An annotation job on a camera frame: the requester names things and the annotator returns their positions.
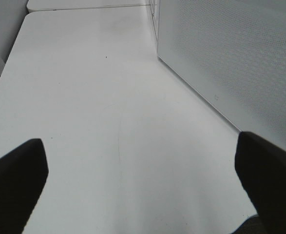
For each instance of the white microwave door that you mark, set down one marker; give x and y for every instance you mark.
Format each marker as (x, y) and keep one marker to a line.
(233, 53)

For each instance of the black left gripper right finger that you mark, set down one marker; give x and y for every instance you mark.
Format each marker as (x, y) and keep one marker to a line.
(261, 168)

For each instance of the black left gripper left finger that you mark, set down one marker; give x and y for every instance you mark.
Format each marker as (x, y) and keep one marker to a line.
(23, 174)

